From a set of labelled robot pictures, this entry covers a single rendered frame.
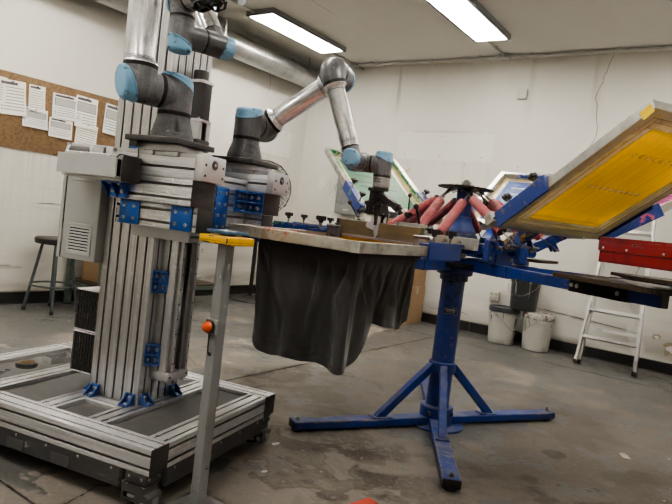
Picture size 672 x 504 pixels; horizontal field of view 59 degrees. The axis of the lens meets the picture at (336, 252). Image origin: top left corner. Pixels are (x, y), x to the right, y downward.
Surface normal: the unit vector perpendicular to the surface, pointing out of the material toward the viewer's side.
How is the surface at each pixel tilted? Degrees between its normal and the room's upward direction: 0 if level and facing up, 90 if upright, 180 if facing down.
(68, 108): 88
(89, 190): 90
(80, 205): 90
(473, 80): 90
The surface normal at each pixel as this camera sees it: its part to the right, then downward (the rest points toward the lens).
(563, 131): -0.57, -0.03
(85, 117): 0.82, 0.08
